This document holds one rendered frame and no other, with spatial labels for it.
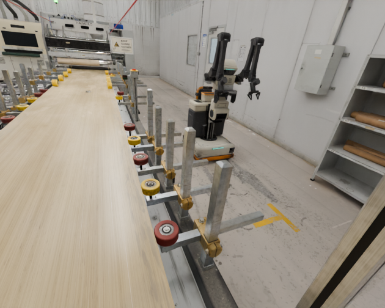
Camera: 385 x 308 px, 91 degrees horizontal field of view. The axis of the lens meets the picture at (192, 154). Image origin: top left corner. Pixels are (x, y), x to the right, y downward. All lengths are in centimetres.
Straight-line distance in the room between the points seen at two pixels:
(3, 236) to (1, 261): 9
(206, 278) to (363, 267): 58
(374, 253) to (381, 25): 311
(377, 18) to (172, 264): 324
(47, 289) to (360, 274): 61
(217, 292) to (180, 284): 16
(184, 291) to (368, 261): 67
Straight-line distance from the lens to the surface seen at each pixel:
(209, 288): 81
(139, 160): 102
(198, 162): 117
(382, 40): 326
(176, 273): 91
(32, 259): 71
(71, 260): 66
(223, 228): 77
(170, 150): 101
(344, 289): 36
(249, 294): 165
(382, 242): 30
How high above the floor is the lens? 141
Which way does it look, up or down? 28 degrees down
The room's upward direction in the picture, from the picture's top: 5 degrees clockwise
